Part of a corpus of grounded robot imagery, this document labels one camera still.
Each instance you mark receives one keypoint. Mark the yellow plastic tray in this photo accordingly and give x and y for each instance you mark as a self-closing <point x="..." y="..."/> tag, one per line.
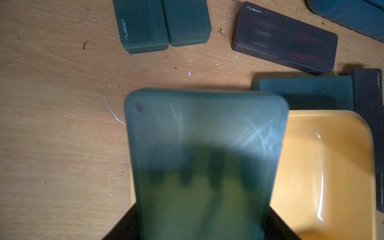
<point x="324" y="185"/>

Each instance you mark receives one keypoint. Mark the green pencil case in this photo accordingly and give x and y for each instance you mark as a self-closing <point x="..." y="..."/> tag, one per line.
<point x="188" y="22"/>
<point x="311" y="93"/>
<point x="142" y="26"/>
<point x="204" y="162"/>

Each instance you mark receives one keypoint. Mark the teal plastic tray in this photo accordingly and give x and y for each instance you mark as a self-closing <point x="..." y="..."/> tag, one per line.
<point x="364" y="17"/>

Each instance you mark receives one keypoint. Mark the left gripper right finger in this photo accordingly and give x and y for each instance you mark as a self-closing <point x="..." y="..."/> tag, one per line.
<point x="276" y="229"/>

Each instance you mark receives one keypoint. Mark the dark grey pencil case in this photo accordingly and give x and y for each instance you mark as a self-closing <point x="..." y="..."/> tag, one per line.
<point x="368" y="103"/>

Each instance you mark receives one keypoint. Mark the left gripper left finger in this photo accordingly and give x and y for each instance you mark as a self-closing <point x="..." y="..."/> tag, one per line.
<point x="127" y="228"/>

